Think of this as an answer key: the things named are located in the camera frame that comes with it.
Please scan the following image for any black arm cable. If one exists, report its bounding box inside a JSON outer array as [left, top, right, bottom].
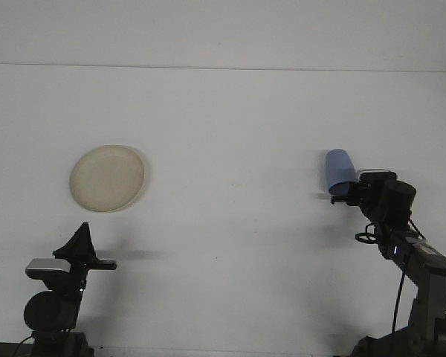
[[355, 222, 413, 335], [16, 335, 35, 357]]

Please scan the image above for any pale round plate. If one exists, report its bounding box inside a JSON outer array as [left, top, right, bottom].
[[69, 144, 152, 214]]

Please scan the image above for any pale blue cup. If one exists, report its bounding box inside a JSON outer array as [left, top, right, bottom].
[[325, 148, 358, 196]]

